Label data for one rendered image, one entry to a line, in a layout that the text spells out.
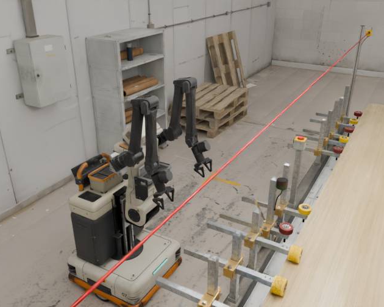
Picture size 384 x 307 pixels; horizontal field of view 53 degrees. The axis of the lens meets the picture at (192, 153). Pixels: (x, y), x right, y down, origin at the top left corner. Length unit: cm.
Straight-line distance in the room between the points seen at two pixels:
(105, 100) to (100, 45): 61
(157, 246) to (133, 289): 45
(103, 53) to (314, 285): 329
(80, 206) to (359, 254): 174
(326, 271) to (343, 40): 809
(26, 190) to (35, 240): 68
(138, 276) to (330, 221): 135
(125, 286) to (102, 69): 250
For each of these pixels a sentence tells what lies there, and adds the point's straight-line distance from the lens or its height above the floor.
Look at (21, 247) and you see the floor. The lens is 385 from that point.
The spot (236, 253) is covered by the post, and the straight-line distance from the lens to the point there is 192.
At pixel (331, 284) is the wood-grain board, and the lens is 203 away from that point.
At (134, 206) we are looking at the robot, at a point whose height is 80.
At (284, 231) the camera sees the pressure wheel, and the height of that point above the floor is 90.
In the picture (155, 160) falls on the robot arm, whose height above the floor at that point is 126.
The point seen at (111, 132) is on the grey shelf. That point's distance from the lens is 469.
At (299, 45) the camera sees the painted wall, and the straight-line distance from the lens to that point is 1004.
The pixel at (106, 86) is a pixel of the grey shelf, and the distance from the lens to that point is 450.
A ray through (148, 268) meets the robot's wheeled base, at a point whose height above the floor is 28.
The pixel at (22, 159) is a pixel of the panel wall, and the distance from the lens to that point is 422.
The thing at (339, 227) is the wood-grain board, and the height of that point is 90.
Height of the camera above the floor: 224
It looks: 26 degrees down
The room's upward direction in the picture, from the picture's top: straight up
